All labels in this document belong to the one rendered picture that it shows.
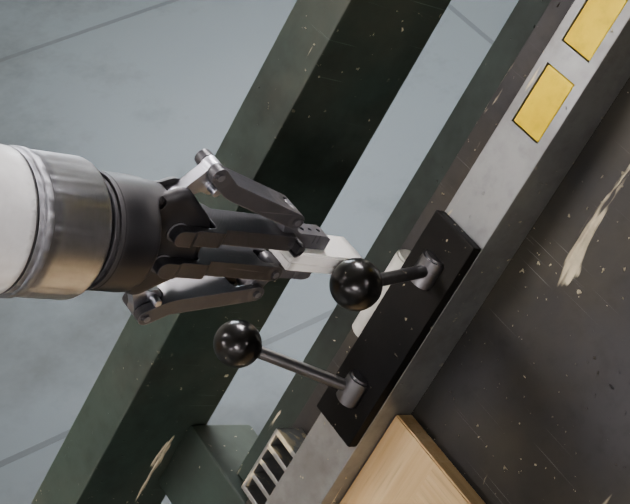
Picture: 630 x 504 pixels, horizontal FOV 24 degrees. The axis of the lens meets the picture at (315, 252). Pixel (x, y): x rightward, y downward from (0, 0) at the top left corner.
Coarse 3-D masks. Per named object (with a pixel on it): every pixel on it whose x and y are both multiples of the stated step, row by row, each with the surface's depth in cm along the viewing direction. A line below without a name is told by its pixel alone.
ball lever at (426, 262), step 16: (432, 256) 111; (336, 272) 102; (352, 272) 101; (368, 272) 101; (384, 272) 106; (400, 272) 107; (416, 272) 109; (432, 272) 110; (336, 288) 102; (352, 288) 101; (368, 288) 101; (352, 304) 102; (368, 304) 102
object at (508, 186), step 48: (576, 0) 104; (624, 48) 103; (528, 96) 107; (576, 96) 104; (528, 144) 107; (576, 144) 107; (480, 192) 110; (528, 192) 108; (480, 240) 109; (480, 288) 112; (432, 336) 113; (336, 432) 119; (384, 432) 118; (288, 480) 122; (336, 480) 118
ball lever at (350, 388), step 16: (240, 320) 113; (224, 336) 112; (240, 336) 111; (256, 336) 112; (224, 352) 112; (240, 352) 111; (256, 352) 112; (272, 352) 114; (288, 368) 114; (304, 368) 114; (336, 384) 115; (352, 384) 115; (352, 400) 115
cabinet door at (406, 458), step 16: (400, 416) 117; (400, 432) 116; (416, 432) 116; (384, 448) 118; (400, 448) 116; (416, 448) 115; (432, 448) 115; (368, 464) 119; (384, 464) 117; (400, 464) 116; (416, 464) 115; (432, 464) 114; (448, 464) 114; (368, 480) 119; (384, 480) 117; (400, 480) 116; (416, 480) 115; (432, 480) 114; (448, 480) 112; (464, 480) 113; (352, 496) 120; (368, 496) 118; (384, 496) 117; (400, 496) 116; (416, 496) 115; (432, 496) 113; (448, 496) 112; (464, 496) 111
